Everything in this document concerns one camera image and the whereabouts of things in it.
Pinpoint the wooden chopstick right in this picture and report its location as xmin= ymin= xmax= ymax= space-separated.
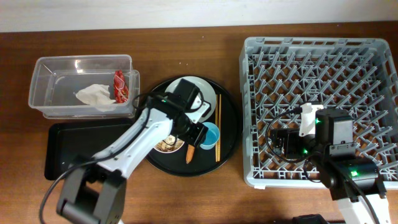
xmin=216 ymin=95 xmax=221 ymax=162

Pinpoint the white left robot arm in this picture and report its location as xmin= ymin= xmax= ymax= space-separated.
xmin=56 ymin=92 xmax=210 ymax=223

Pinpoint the round black serving tray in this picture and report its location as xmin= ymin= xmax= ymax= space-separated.
xmin=146 ymin=78 xmax=242 ymax=177

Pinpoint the white paper napkin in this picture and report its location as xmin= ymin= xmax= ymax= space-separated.
xmin=75 ymin=84 xmax=116 ymax=112

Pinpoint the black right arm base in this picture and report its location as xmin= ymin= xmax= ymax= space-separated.
xmin=292 ymin=214 xmax=329 ymax=224

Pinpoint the orange carrot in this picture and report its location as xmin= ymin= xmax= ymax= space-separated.
xmin=185 ymin=145 xmax=195 ymax=164

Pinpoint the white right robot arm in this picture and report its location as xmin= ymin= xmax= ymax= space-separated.
xmin=266 ymin=108 xmax=391 ymax=223

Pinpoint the white bowl with food scraps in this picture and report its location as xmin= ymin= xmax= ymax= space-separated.
xmin=154 ymin=135 xmax=185 ymax=153

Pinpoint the black rectangular tray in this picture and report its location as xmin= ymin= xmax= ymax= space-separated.
xmin=44 ymin=118 xmax=133 ymax=180

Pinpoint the wooden chopstick left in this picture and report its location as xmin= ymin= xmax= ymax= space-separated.
xmin=215 ymin=95 xmax=220 ymax=162

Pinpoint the clear plastic waste bin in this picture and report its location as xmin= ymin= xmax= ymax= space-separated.
xmin=28 ymin=54 xmax=140 ymax=119

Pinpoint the grey round plate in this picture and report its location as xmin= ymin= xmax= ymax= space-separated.
xmin=165 ymin=76 xmax=216 ymax=123

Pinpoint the grey dishwasher rack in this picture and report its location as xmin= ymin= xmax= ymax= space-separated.
xmin=239 ymin=37 xmax=397 ymax=190

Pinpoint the red snack wrapper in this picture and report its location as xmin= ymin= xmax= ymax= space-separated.
xmin=113 ymin=70 xmax=129 ymax=103

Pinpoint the light blue plastic cup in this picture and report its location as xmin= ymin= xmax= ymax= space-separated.
xmin=200 ymin=122 xmax=216 ymax=150

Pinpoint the wooden chopstick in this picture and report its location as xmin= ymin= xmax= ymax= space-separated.
xmin=215 ymin=95 xmax=220 ymax=162
xmin=216 ymin=95 xmax=221 ymax=162

